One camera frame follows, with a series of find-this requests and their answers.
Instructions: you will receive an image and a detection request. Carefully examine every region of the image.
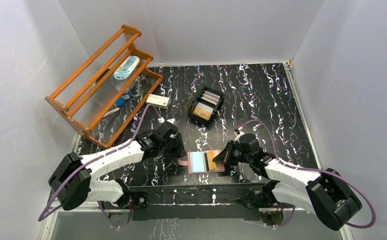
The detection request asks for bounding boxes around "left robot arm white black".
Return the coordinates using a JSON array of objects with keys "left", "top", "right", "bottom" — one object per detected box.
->
[{"left": 48, "top": 121, "right": 186, "bottom": 211}]

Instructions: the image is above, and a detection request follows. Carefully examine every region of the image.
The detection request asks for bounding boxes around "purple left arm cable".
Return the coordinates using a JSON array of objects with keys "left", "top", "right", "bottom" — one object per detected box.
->
[{"left": 37, "top": 103, "right": 165, "bottom": 229}]

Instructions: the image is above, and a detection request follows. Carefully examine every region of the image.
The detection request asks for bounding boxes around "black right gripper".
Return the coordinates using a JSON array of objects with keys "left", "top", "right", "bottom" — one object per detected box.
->
[{"left": 213, "top": 140, "right": 253, "bottom": 167}]

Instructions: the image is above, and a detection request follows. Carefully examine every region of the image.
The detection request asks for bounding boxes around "orange wooden shelf rack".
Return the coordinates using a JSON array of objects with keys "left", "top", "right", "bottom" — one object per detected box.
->
[{"left": 45, "top": 24, "right": 163, "bottom": 149}]

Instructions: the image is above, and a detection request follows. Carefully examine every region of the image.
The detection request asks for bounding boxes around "blue cap bottle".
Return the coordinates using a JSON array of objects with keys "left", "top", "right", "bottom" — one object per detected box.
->
[{"left": 114, "top": 87, "right": 133, "bottom": 108}]

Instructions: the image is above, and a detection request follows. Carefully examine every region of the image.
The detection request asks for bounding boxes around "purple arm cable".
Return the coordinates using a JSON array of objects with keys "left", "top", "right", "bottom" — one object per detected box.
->
[
  {"left": 236, "top": 119, "right": 377, "bottom": 230},
  {"left": 37, "top": 103, "right": 165, "bottom": 229}
]

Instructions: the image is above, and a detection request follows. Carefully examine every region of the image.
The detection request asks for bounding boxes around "black card tray box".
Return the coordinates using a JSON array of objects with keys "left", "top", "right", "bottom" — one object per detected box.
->
[{"left": 187, "top": 85, "right": 226, "bottom": 127}]

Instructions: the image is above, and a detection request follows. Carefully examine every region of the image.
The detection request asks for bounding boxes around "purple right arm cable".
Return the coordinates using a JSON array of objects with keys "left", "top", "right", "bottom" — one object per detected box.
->
[{"left": 236, "top": 119, "right": 377, "bottom": 230}]

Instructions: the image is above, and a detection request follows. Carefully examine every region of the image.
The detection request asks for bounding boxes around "gold card in tray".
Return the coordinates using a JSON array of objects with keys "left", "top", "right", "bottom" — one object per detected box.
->
[{"left": 193, "top": 105, "right": 213, "bottom": 121}]

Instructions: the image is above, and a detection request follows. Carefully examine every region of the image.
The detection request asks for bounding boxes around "white pen under shelf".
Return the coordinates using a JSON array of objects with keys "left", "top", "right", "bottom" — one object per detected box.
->
[{"left": 103, "top": 107, "right": 121, "bottom": 118}]

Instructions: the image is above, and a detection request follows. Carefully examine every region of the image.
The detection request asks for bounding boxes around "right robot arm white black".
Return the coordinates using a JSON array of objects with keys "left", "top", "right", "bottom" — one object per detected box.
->
[{"left": 213, "top": 133, "right": 363, "bottom": 231}]

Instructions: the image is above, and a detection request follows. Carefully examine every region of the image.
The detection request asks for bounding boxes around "white blue tube package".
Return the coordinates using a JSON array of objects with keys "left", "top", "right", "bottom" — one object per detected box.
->
[{"left": 113, "top": 56, "right": 140, "bottom": 80}]

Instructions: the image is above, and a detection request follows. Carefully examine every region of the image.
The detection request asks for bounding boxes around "grey white card stack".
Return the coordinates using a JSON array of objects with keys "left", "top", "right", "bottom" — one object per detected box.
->
[{"left": 200, "top": 91, "right": 221, "bottom": 106}]

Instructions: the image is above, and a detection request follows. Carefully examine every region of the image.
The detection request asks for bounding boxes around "gold card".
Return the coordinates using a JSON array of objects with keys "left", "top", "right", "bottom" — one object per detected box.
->
[
  {"left": 193, "top": 105, "right": 213, "bottom": 121},
  {"left": 203, "top": 150, "right": 222, "bottom": 172}
]

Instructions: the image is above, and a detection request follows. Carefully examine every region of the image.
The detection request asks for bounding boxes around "white red small box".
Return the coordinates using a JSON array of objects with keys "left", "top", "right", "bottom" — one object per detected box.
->
[{"left": 146, "top": 94, "right": 171, "bottom": 110}]

